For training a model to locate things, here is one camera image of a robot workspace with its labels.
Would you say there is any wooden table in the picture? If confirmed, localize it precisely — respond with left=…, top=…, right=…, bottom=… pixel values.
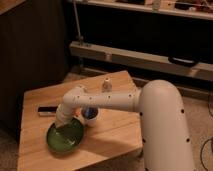
left=17, top=75, right=142, bottom=171

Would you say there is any black rectangular block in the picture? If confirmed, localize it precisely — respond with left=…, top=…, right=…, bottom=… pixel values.
left=38, top=106, right=57, bottom=117

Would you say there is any wooden shelf rack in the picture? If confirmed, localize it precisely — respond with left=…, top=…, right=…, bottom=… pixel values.
left=63, top=0, right=213, bottom=89

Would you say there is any white cup with blue inside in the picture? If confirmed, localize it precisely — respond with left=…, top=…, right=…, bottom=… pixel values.
left=81, top=107, right=98, bottom=127

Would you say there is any black cable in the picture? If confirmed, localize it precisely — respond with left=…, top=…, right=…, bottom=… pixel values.
left=199, top=137, right=213, bottom=171

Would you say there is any green ceramic bowl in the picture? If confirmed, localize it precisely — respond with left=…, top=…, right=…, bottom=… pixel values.
left=46, top=118, right=84, bottom=154

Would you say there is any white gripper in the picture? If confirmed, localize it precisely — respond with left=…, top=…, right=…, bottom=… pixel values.
left=55, top=104, right=73, bottom=127

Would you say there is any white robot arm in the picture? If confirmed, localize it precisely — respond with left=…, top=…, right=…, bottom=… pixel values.
left=55, top=80, right=196, bottom=171

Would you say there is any black handle on shelf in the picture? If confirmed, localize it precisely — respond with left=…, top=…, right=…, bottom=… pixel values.
left=168, top=57, right=199, bottom=67

